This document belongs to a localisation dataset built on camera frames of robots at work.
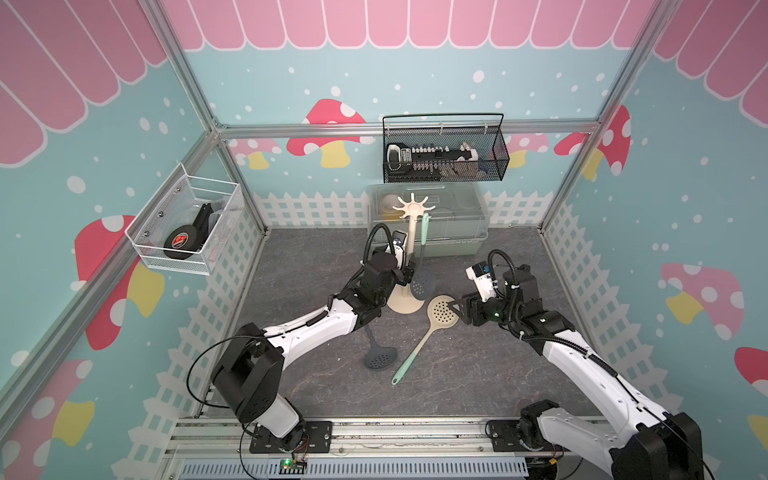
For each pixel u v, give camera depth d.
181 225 0.71
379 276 0.61
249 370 0.44
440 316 0.94
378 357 0.86
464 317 0.71
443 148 0.91
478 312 0.69
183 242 0.70
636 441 0.38
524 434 0.66
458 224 0.99
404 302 0.98
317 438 0.74
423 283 0.88
